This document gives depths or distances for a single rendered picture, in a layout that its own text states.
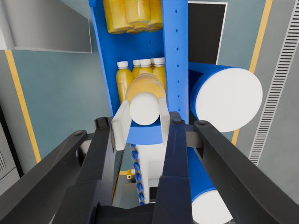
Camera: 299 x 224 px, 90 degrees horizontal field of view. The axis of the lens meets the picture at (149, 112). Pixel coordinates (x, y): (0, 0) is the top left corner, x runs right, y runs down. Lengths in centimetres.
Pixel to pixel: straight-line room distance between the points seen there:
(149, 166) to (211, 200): 38
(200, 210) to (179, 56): 85
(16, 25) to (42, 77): 111
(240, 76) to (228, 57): 114
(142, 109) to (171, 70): 25
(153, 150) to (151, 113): 67
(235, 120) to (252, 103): 10
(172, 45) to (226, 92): 35
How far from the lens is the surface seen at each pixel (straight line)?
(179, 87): 44
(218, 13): 164
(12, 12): 91
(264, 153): 255
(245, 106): 75
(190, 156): 117
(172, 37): 42
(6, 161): 242
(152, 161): 89
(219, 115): 71
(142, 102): 18
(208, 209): 105
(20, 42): 90
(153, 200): 87
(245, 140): 228
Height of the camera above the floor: 163
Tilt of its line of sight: 70 degrees down
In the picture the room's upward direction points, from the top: 176 degrees clockwise
